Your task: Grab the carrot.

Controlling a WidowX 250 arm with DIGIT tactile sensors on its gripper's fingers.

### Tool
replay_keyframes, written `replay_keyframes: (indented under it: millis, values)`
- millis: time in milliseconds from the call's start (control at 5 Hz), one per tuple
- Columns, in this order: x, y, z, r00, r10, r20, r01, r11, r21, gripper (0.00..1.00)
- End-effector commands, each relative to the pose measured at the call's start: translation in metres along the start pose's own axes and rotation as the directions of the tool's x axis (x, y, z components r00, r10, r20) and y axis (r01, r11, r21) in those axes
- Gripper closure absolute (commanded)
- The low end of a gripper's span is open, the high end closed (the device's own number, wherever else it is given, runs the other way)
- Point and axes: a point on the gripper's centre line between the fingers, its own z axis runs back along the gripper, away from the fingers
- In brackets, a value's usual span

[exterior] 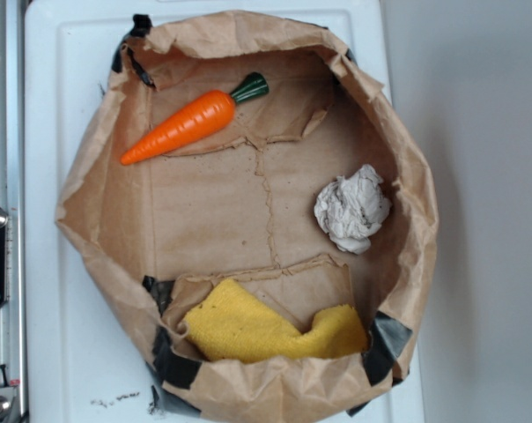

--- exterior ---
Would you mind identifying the orange plastic toy carrot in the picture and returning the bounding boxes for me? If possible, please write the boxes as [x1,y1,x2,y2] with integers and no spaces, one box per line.
[120,72,270,166]

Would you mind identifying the brown paper bag tray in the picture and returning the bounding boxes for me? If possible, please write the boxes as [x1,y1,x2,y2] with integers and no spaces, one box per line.
[56,11,439,422]

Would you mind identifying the crumpled white paper ball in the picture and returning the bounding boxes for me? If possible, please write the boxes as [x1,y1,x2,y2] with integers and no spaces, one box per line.
[314,164,392,255]

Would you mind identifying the yellow cloth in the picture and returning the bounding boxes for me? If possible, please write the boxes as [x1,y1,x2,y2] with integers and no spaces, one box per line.
[182,278,368,364]

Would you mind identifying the white plastic tray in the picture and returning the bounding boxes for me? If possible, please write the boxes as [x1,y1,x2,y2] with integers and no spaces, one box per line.
[22,0,427,423]

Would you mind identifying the metal rail frame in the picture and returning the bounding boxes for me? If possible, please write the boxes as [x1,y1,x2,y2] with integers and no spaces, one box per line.
[0,1,29,422]

